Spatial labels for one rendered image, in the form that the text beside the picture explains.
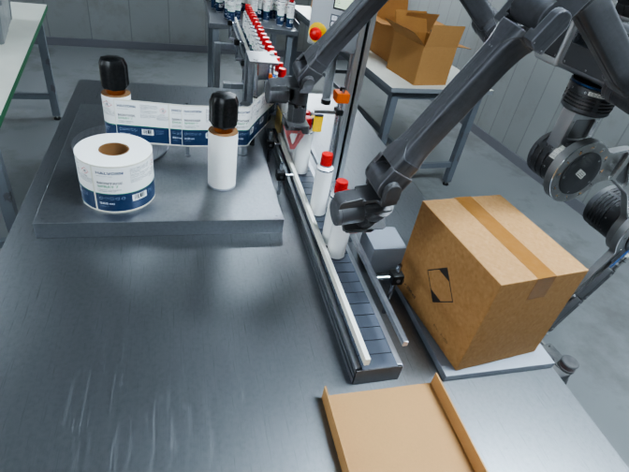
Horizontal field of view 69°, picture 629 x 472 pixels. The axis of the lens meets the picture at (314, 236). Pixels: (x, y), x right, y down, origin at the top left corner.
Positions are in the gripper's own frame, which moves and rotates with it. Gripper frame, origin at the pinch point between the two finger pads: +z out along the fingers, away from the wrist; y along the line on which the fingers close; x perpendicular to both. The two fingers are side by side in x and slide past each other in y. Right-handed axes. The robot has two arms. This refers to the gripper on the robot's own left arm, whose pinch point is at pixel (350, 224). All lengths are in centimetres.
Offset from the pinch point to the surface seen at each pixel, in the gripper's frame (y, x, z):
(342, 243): -0.4, 2.9, 8.9
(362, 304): -1.8, 19.8, 2.7
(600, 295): -200, 24, 119
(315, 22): -2, -68, 15
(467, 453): -12, 51, -18
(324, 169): 0.4, -19.6, 14.8
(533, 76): -250, -162, 185
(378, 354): -0.3, 31.1, -7.1
